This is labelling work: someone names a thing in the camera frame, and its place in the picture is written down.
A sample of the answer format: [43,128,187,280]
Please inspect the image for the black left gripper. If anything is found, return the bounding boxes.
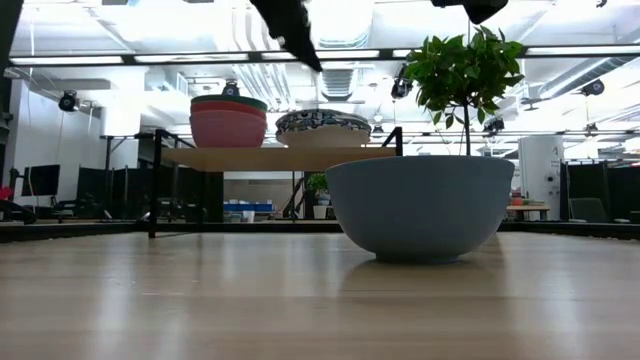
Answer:
[248,0,324,73]

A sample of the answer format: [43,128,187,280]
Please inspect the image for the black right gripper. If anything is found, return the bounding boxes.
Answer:
[431,0,510,26]

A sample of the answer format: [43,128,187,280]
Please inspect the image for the dark green bowl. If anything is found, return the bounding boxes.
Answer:
[190,94,269,113]

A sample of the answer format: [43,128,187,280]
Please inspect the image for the dark red bowl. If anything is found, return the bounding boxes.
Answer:
[189,101,268,122]

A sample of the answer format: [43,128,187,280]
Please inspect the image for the pink bowl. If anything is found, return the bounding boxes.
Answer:
[188,109,268,149]

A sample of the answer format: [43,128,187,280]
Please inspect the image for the potted green tree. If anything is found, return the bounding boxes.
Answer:
[403,24,526,157]

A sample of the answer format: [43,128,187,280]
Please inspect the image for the small potted plant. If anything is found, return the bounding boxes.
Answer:
[305,172,332,221]

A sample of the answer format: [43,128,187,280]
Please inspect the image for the blue storage boxes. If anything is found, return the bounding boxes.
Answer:
[223,201,276,213]

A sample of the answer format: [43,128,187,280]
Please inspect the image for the white round column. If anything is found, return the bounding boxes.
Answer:
[517,134,566,222]

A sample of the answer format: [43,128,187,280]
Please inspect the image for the plain light blue bowl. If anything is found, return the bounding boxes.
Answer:
[324,154,516,265]

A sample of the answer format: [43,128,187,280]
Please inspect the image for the wooden side table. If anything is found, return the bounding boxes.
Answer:
[505,197,552,222]

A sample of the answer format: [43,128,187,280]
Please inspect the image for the grey office chair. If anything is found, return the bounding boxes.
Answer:
[569,196,609,224]

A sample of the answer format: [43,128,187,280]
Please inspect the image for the black office partition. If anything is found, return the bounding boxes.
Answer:
[74,165,151,207]

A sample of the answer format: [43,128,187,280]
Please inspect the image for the black desk monitor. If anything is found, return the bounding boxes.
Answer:
[20,164,62,198]

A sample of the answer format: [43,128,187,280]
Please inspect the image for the wooden shelf black frame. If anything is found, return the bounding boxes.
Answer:
[147,126,404,239]

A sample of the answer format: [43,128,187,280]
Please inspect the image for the black partition wall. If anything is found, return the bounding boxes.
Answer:
[559,158,640,223]

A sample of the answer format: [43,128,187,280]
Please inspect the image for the black table edge rail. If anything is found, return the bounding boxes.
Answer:
[0,218,640,244]

